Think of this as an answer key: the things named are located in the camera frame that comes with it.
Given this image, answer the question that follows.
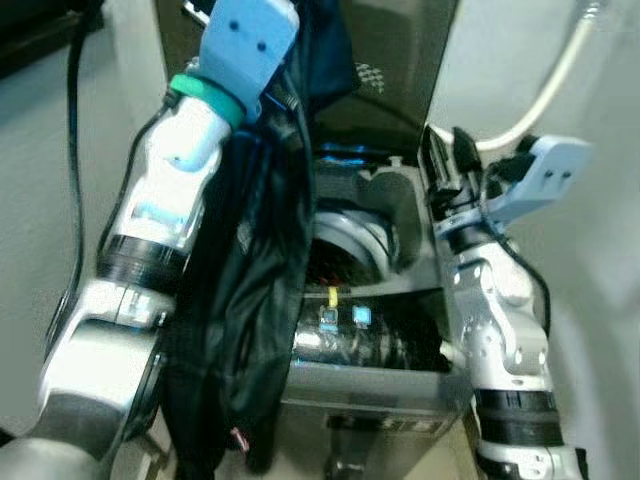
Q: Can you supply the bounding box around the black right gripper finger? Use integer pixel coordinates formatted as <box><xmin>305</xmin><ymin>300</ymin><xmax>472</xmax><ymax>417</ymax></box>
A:
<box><xmin>417</xmin><ymin>124</ymin><xmax>450</xmax><ymax>183</ymax></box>
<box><xmin>452</xmin><ymin>126</ymin><xmax>483</xmax><ymax>173</ymax></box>

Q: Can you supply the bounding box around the dark navy garment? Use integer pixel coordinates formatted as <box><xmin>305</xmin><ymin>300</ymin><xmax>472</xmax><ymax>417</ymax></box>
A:
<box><xmin>160</xmin><ymin>0</ymin><xmax>361</xmax><ymax>480</ymax></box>

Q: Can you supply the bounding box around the dark washer lid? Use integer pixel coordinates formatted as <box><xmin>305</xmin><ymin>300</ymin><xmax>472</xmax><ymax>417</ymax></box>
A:
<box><xmin>155</xmin><ymin>0</ymin><xmax>462</xmax><ymax>158</ymax></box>

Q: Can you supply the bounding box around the grey top-loading washer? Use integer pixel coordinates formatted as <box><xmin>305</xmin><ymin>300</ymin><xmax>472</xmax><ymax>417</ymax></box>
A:
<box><xmin>278</xmin><ymin>143</ymin><xmax>477</xmax><ymax>480</ymax></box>

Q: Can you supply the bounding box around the black shelf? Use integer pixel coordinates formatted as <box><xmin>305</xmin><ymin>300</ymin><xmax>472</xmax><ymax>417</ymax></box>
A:
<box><xmin>0</xmin><ymin>0</ymin><xmax>107</xmax><ymax>83</ymax></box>

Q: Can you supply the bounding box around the light blue right wrist camera mount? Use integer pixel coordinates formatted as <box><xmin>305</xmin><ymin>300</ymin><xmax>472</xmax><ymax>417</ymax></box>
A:
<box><xmin>487</xmin><ymin>134</ymin><xmax>594</xmax><ymax>227</ymax></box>

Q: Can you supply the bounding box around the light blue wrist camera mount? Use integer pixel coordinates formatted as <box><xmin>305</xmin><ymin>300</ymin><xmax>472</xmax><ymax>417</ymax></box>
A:
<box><xmin>196</xmin><ymin>0</ymin><xmax>302</xmax><ymax>127</ymax></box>
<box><xmin>487</xmin><ymin>134</ymin><xmax>594</xmax><ymax>227</ymax></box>

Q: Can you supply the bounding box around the white hose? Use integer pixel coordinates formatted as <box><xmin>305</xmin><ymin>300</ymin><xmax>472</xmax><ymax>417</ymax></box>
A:
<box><xmin>468</xmin><ymin>0</ymin><xmax>607</xmax><ymax>153</ymax></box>

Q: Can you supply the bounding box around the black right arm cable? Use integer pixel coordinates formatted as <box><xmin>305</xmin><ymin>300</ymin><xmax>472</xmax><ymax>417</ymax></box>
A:
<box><xmin>488</xmin><ymin>228</ymin><xmax>554</xmax><ymax>339</ymax></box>

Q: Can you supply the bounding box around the light blue left wrist camera mount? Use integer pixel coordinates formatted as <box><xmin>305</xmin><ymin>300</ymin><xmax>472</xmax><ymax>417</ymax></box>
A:
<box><xmin>196</xmin><ymin>0</ymin><xmax>302</xmax><ymax>127</ymax></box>

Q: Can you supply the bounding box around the green left wrist ring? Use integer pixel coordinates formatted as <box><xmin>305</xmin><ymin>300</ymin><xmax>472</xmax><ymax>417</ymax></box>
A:
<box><xmin>167</xmin><ymin>74</ymin><xmax>247</xmax><ymax>128</ymax></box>

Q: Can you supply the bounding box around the black wall cable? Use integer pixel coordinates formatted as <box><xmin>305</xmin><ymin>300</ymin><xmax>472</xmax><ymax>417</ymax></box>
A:
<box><xmin>44</xmin><ymin>0</ymin><xmax>105</xmax><ymax>346</ymax></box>

